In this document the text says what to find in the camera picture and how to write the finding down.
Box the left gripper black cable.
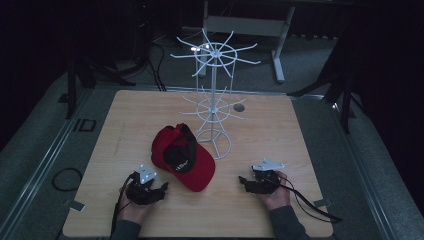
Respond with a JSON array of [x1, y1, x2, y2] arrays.
[[109, 172, 138, 238]]

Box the black rectangular floor bracket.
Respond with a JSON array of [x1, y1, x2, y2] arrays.
[[72, 118, 98, 133]]

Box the black tripod stand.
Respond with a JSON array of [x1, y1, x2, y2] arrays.
[[288, 29, 368, 135], [58, 19, 138, 120]]

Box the white wire hat rack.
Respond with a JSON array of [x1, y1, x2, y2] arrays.
[[170, 28, 262, 160]]

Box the white metal desk frame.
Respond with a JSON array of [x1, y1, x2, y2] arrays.
[[192, 0, 354, 84]]

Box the grey table corner bracket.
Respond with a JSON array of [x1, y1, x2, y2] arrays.
[[62, 198, 86, 213], [313, 198, 334, 208]]

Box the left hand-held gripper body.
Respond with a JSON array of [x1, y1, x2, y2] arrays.
[[126, 163, 165, 206]]

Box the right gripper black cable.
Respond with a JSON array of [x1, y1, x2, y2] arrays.
[[279, 175, 344, 224]]

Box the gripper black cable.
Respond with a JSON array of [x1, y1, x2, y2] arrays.
[[109, 172, 138, 238], [279, 175, 344, 224]]

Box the black floor cables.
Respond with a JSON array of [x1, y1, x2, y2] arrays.
[[131, 31, 188, 93]]

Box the red baseball cap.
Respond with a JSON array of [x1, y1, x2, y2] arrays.
[[150, 122, 217, 193]]

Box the black cable loop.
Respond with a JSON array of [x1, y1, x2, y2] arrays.
[[51, 167, 84, 193]]

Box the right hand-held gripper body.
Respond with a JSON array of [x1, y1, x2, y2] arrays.
[[244, 157, 287, 195]]

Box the person's left hand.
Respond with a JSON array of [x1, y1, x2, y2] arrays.
[[117, 191, 155, 225]]

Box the person's right hand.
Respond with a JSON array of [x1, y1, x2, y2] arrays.
[[259, 170, 292, 211]]

